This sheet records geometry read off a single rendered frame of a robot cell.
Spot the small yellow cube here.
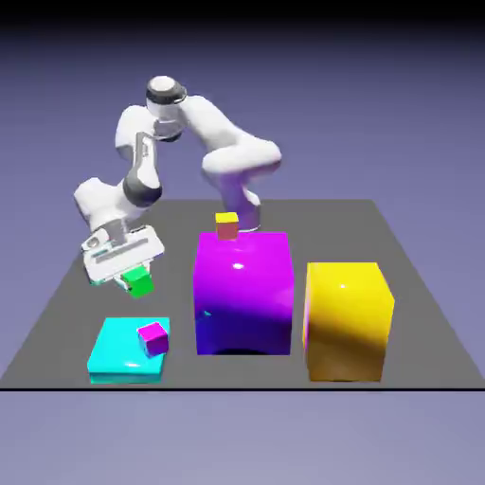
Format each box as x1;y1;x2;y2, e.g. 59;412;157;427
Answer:
214;211;240;242

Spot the small magenta cube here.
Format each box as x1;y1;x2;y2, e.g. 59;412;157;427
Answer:
136;321;170;358

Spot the large cyan box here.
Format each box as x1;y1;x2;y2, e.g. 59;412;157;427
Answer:
86;316;171;386

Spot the small green cube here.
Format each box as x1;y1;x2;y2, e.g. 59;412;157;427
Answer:
123;265;155;299

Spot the large magenta box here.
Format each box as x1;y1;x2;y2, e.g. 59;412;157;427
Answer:
192;231;295;357

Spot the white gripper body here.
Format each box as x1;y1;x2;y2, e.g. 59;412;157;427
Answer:
81;226;166;284

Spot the large yellow box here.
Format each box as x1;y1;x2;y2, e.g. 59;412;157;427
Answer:
301;261;396;383

